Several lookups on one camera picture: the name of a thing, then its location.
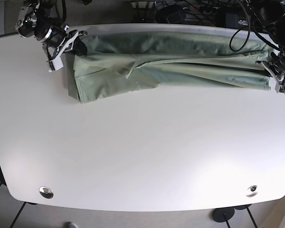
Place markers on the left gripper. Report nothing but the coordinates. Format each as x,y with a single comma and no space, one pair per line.
275,67

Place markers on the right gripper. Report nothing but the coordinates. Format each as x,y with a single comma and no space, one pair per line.
45,24

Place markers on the sage green polo shirt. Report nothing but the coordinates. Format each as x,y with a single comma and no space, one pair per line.
126,62

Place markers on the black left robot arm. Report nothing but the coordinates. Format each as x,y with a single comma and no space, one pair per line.
266,18

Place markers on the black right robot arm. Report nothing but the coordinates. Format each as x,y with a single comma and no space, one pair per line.
53,33

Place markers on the black electronics box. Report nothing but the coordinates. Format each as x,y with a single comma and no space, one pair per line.
229,19

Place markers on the black power adapter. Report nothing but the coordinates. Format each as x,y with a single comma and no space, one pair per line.
172,14

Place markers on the right chrome table grommet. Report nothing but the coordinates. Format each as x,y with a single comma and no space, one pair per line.
252,191

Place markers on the chrome table grommet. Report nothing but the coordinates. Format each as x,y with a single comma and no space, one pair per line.
46,192
252,191

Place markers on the left chrome table grommet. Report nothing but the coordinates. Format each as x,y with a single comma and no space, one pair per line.
46,192

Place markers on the black round stand base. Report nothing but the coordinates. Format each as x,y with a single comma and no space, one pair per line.
221,215

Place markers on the grey sneaker shoe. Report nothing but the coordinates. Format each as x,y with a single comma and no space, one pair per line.
71,225

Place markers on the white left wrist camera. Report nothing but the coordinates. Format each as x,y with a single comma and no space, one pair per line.
280,88

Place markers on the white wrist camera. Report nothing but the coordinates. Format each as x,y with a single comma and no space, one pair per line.
55,65
280,88

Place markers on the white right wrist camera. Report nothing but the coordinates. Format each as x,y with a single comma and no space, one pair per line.
55,65

